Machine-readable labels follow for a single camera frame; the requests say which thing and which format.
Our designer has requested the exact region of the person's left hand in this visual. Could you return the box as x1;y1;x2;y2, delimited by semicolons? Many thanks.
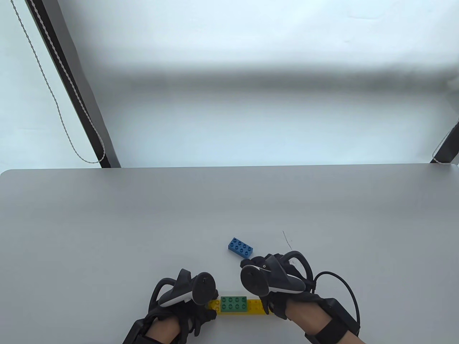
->
147;291;219;337

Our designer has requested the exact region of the person's right hand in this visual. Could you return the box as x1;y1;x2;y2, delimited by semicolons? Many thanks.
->
240;253;324;321

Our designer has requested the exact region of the dark grey controller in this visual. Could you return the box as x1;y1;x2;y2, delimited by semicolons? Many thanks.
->
151;269;217;308
240;251;314;297

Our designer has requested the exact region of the green lego brick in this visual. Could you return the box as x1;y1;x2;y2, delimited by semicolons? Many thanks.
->
220;296;249;313

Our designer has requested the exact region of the blue lego brick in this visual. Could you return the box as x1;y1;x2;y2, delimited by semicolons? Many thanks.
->
228;238;254;261

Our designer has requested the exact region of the person's left forearm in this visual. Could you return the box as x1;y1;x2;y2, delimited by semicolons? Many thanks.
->
145;317;180;344

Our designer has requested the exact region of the black left wrist sensor band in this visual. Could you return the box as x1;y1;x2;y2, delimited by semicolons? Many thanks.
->
122;319;152;344

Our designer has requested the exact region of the black wrist sensor band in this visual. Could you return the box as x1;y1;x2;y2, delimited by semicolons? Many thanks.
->
122;319;152;344
304;297;360;344

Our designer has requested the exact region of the black right wrist sensor band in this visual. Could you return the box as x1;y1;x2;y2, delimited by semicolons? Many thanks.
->
304;297;360;344

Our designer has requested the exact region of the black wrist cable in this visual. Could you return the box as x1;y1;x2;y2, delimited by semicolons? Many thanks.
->
311;271;360;323

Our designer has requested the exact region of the grey beaded cord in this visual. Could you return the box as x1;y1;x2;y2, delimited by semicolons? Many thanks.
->
11;0;107;164
432;125;459;165

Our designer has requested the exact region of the black frame pole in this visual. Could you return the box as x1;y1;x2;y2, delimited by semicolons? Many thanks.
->
25;0;122;169
430;120;459;164

